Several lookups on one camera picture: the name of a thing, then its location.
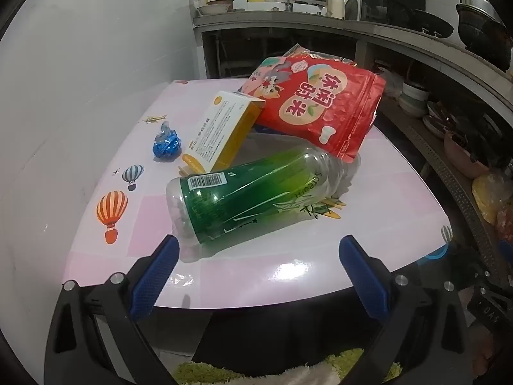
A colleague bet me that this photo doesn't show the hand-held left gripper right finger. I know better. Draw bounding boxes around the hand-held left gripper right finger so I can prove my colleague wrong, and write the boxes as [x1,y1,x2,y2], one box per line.
[339,235,474,385]

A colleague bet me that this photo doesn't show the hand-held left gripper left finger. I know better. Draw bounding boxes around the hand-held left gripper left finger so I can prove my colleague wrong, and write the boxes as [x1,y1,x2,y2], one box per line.
[44,235,181,385]

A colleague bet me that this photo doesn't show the green plastic bottle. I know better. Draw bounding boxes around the green plastic bottle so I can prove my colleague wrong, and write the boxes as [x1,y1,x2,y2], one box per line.
[166,147,361,263]

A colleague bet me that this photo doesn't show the blue wrapper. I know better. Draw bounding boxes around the blue wrapper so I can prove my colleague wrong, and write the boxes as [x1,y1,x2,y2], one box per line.
[151,124,183,161]

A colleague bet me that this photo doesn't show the yellow and white carton box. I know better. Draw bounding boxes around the yellow and white carton box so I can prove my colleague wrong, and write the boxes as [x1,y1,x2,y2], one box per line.
[181,91,266,175]

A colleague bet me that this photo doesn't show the red snack bag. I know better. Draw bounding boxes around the red snack bag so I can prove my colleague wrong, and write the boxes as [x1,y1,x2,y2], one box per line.
[236,44,387,160]

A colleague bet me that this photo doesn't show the red food in plastic bag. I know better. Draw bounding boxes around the red food in plastic bag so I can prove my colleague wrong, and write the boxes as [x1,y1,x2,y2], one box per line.
[496,204,513,245]

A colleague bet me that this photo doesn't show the pink balloon print tablecloth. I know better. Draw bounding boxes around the pink balloon print tablecloth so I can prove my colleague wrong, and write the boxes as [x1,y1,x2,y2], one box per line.
[62,78,453,309]

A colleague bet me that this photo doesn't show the green fluffy mat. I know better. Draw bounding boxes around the green fluffy mat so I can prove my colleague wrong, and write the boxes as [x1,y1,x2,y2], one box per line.
[172,348,403,385]

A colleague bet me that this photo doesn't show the yellow food bag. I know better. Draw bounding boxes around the yellow food bag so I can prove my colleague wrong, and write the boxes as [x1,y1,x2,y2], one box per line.
[472,172,509,225]

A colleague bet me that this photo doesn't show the perforated metal shelf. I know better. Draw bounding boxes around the perforated metal shelf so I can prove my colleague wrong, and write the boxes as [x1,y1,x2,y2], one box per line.
[381,100,513,289]

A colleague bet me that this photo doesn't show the stack of white bowls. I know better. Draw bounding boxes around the stack of white bowls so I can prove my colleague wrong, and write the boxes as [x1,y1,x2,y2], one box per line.
[399,80,429,118]

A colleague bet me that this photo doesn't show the metal drain pipes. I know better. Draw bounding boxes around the metal drain pipes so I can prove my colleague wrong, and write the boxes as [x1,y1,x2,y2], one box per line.
[212,32,257,79]

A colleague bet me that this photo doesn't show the grey kitchen counter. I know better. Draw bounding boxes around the grey kitchen counter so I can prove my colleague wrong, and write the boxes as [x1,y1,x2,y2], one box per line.
[192,8,513,113]

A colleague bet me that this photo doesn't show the black wok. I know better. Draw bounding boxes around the black wok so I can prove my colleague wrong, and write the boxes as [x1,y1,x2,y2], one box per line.
[413,8,454,39]

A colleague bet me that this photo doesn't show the ceramic bowl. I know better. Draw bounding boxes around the ceramic bowl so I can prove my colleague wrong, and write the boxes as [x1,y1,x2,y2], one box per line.
[196,0,235,16]

